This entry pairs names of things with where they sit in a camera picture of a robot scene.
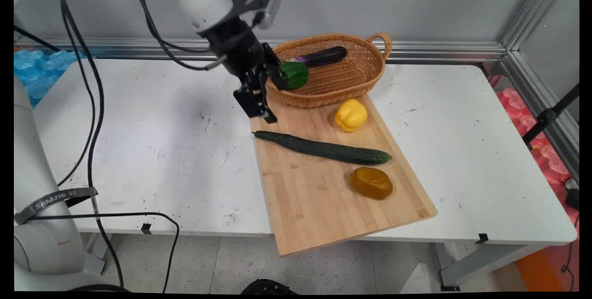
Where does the grey velcro strap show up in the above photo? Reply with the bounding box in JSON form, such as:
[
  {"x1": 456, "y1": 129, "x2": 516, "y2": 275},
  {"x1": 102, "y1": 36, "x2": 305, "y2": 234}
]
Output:
[{"x1": 14, "y1": 187, "x2": 99, "y2": 225}]

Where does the woven wicker basket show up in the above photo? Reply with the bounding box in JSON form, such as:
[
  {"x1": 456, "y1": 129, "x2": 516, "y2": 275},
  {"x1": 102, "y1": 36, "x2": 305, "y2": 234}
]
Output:
[{"x1": 267, "y1": 32, "x2": 393, "y2": 108}]

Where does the horizontal aluminium frame rail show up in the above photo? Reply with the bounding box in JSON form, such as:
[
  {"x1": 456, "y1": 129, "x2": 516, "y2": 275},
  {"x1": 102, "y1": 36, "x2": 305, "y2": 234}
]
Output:
[{"x1": 14, "y1": 37, "x2": 507, "y2": 64}]

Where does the black tripod stand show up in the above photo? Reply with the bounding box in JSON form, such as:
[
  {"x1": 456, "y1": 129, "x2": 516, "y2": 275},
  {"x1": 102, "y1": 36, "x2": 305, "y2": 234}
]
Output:
[{"x1": 522, "y1": 84, "x2": 580, "y2": 151}]

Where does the red bottle pack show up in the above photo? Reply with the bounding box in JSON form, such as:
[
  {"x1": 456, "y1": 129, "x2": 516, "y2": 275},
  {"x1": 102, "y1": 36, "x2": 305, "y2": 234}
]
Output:
[{"x1": 486, "y1": 75, "x2": 580, "y2": 187}]

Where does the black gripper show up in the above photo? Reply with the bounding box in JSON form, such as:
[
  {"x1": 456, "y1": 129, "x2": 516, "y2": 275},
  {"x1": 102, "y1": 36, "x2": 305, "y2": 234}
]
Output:
[{"x1": 203, "y1": 16, "x2": 291, "y2": 125}]

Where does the wooden cutting board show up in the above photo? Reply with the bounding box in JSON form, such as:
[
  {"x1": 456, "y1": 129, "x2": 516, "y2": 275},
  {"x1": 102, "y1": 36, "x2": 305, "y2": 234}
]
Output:
[{"x1": 250, "y1": 92, "x2": 438, "y2": 258}]

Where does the green bell pepper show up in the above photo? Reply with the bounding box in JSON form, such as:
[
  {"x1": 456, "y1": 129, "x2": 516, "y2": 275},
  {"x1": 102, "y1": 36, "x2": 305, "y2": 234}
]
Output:
[{"x1": 277, "y1": 61, "x2": 309, "y2": 90}]

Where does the black round floor object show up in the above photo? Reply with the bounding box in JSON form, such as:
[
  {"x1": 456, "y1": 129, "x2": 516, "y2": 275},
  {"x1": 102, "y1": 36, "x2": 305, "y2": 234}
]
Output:
[{"x1": 240, "y1": 279, "x2": 299, "y2": 295}]

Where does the yellow bell pepper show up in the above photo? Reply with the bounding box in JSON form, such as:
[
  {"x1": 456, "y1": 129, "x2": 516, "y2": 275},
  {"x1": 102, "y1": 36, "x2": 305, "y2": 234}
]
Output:
[{"x1": 334, "y1": 99, "x2": 368, "y2": 133}]

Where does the sloping aluminium frame rail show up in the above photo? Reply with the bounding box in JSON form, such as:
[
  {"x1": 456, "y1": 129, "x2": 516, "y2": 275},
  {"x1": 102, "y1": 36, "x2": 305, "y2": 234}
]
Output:
[{"x1": 502, "y1": 51, "x2": 580, "y2": 184}]

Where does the thick black cable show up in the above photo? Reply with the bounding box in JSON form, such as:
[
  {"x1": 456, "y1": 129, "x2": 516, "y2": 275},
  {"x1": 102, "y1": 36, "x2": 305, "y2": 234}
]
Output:
[{"x1": 53, "y1": 0, "x2": 125, "y2": 290}]

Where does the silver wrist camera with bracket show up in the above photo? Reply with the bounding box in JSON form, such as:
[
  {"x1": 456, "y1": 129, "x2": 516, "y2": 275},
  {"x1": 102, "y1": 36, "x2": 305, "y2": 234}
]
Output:
[{"x1": 231, "y1": 0, "x2": 282, "y2": 31}]

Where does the orange floor mat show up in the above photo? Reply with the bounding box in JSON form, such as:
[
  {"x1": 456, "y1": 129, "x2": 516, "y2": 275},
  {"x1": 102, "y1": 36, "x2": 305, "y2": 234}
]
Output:
[{"x1": 515, "y1": 247, "x2": 573, "y2": 293}]

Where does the purple eggplant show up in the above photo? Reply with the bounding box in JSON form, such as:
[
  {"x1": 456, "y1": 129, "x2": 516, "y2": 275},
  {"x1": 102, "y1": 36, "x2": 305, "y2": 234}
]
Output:
[{"x1": 290, "y1": 46, "x2": 347, "y2": 68}]

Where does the blue bottle pack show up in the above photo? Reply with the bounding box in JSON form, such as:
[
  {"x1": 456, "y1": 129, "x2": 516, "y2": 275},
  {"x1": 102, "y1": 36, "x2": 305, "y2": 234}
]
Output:
[{"x1": 14, "y1": 49, "x2": 87, "y2": 108}]

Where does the upright aluminium frame post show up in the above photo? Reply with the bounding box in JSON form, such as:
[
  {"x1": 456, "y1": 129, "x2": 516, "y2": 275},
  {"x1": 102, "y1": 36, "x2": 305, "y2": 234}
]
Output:
[{"x1": 499, "y1": 0, "x2": 579, "y2": 53}]

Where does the white table leg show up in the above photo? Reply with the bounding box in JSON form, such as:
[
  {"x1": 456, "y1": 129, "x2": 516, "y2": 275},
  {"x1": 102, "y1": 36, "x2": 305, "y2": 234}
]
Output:
[
  {"x1": 435, "y1": 243, "x2": 552, "y2": 291},
  {"x1": 82, "y1": 233, "x2": 112, "y2": 275}
]

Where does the thin black cable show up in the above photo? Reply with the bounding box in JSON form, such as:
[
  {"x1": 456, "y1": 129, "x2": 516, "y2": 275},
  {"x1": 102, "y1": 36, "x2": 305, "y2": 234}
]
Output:
[
  {"x1": 28, "y1": 211, "x2": 181, "y2": 294},
  {"x1": 14, "y1": 25, "x2": 62, "y2": 53},
  {"x1": 560, "y1": 213, "x2": 580, "y2": 291},
  {"x1": 55, "y1": 0, "x2": 98, "y2": 187}
]

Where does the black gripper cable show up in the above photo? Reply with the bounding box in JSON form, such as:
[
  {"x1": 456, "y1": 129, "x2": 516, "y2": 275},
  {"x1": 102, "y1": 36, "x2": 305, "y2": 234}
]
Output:
[
  {"x1": 126, "y1": 0, "x2": 213, "y2": 54},
  {"x1": 123, "y1": 0, "x2": 229, "y2": 72}
]

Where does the dark green cucumber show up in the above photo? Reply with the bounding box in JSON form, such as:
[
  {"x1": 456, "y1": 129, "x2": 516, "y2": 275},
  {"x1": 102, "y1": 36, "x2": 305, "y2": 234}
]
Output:
[{"x1": 253, "y1": 130, "x2": 393, "y2": 166}]

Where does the brown potato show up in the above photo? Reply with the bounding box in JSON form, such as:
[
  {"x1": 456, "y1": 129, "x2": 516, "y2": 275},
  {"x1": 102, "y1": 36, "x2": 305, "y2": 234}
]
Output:
[{"x1": 350, "y1": 167, "x2": 394, "y2": 200}]

